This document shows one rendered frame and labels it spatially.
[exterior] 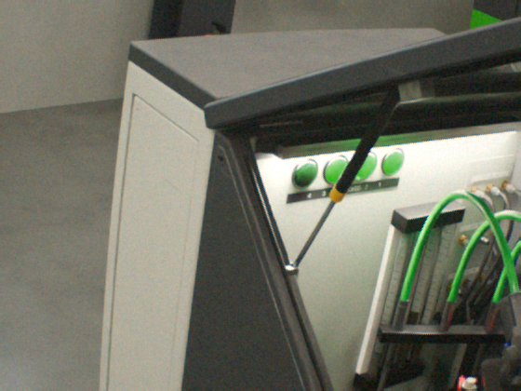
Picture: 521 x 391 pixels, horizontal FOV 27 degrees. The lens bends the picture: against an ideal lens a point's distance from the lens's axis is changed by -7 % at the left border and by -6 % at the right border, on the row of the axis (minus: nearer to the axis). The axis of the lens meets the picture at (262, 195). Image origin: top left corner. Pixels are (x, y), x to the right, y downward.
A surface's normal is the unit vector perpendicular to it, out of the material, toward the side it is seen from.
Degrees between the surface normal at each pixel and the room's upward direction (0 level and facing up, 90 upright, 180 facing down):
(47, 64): 90
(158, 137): 90
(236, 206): 90
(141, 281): 90
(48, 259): 0
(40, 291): 0
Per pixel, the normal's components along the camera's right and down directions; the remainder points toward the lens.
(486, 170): 0.56, 0.41
